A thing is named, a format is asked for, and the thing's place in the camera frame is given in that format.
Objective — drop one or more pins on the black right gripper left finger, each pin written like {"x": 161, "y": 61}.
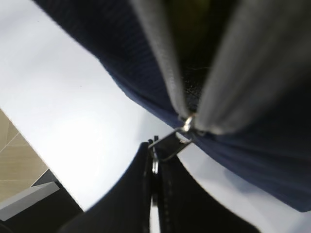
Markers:
{"x": 126, "y": 207}

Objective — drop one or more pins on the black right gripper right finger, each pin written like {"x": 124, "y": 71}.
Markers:
{"x": 185, "y": 207}

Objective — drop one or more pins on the navy blue lunch bag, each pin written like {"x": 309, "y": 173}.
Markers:
{"x": 240, "y": 69}

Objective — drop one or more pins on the white table leg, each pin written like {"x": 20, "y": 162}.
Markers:
{"x": 43, "y": 187}

